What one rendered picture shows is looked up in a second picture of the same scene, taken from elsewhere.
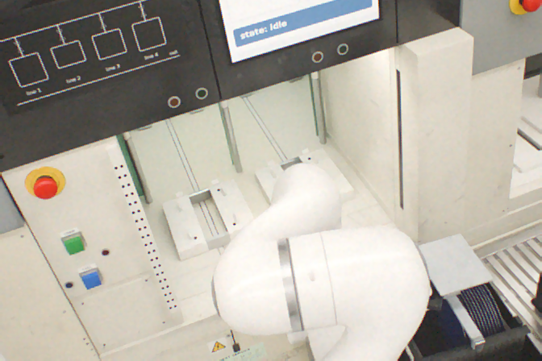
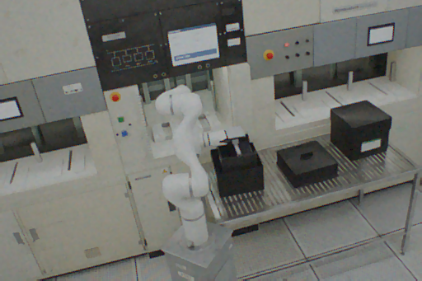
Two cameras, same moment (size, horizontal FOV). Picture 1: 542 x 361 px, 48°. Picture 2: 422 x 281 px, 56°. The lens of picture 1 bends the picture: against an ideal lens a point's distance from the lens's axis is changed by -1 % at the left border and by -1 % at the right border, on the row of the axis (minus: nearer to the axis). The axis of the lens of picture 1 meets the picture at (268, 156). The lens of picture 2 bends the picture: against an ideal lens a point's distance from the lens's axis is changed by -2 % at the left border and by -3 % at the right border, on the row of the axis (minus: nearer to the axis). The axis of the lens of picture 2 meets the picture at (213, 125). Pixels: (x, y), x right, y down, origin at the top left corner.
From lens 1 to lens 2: 137 cm
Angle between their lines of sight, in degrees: 8
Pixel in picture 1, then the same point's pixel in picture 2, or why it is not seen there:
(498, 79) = (264, 81)
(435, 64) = (236, 72)
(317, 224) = not seen: hidden behind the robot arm
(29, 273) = (105, 127)
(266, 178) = not seen: hidden behind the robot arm
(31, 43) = (118, 53)
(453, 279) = (233, 134)
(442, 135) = (241, 97)
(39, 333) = (105, 151)
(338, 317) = (180, 110)
